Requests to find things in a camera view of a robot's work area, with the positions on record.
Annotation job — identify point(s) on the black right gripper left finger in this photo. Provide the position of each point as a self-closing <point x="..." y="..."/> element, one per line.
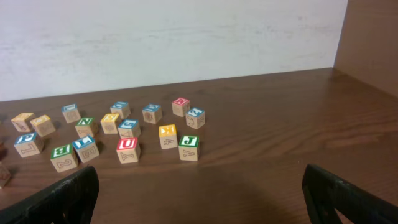
<point x="70" y="200"/>

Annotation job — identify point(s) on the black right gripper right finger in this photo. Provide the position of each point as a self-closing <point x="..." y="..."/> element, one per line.
<point x="326" y="195"/>

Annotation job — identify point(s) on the blue 2 block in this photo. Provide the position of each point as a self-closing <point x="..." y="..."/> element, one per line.
<point x="195" y="118"/>

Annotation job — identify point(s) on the blue L block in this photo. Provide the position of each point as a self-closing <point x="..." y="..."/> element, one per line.
<point x="71" y="113"/>

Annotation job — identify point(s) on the yellow G block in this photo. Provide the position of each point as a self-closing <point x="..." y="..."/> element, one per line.
<point x="43" y="125"/>

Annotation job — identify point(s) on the blue 5 block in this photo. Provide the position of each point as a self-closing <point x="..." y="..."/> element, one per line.
<point x="129" y="128"/>

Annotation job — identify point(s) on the red U block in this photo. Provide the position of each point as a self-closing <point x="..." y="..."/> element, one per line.
<point x="128" y="150"/>

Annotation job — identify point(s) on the blue T block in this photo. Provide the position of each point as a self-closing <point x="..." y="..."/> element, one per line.
<point x="29" y="144"/>

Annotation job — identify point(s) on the blue I block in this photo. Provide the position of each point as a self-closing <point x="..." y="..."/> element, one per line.
<point x="86" y="148"/>

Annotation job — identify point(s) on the blue D block right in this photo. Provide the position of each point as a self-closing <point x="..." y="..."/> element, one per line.
<point x="152" y="113"/>

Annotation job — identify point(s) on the yellow K block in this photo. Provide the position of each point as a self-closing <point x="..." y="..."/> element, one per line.
<point x="168" y="136"/>

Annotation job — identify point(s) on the blue d block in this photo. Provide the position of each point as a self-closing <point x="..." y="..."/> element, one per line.
<point x="122" y="108"/>
<point x="152" y="113"/>

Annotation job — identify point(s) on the yellow S block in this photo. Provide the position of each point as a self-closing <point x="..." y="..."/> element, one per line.
<point x="110" y="123"/>

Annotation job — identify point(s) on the wooden block left edge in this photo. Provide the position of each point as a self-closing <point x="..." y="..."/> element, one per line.
<point x="5" y="175"/>

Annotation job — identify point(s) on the green J block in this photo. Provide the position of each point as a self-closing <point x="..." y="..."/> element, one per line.
<point x="189" y="148"/>

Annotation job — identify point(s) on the blue D block left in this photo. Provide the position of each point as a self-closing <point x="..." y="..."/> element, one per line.
<point x="122" y="108"/>

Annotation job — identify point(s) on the yellow block far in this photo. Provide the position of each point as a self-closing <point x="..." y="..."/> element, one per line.
<point x="22" y="122"/>

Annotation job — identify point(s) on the green N block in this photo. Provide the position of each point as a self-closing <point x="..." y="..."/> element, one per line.
<point x="86" y="126"/>

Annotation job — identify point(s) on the green B block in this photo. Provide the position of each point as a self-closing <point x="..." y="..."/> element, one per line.
<point x="64" y="158"/>

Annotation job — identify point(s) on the red M block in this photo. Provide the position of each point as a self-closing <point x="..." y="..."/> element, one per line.
<point x="180" y="106"/>

